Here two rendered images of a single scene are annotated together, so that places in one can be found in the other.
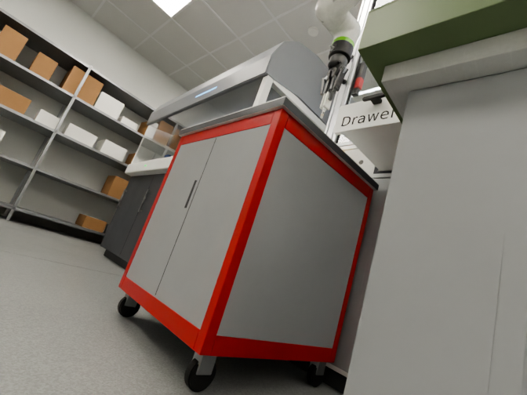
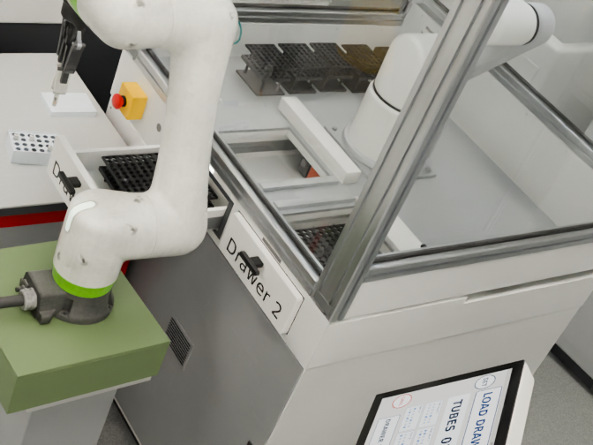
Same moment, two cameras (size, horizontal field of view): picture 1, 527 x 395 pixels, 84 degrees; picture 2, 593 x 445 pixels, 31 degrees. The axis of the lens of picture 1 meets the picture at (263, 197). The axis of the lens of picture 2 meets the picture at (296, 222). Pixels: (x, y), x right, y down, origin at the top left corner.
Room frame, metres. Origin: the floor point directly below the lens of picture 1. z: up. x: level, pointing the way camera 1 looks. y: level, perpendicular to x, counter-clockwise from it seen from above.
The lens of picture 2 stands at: (-1.13, -0.49, 2.33)
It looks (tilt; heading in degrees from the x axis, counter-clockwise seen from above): 34 degrees down; 353
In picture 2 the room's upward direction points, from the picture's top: 24 degrees clockwise
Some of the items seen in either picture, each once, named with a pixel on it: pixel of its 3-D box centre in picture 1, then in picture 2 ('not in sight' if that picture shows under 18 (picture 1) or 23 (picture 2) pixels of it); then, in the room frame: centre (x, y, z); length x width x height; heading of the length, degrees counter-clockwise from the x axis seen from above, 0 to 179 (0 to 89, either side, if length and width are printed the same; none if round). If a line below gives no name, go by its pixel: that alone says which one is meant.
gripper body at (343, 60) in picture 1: (336, 69); (76, 20); (1.01, -0.12, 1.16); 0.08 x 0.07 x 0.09; 29
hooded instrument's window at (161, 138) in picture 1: (234, 164); not in sight; (2.53, 0.35, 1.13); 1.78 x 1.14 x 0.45; 40
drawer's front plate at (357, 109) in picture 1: (376, 113); (79, 192); (0.80, -0.26, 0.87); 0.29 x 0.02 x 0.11; 40
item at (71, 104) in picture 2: not in sight; (68, 104); (1.28, -0.11, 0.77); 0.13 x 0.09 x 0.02; 126
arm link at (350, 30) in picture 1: (345, 34); not in sight; (1.01, -0.11, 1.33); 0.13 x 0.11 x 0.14; 127
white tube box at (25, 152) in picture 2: not in sight; (34, 147); (1.03, -0.10, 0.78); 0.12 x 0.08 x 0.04; 118
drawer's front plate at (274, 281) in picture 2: not in sight; (258, 271); (0.75, -0.69, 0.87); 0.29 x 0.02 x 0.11; 40
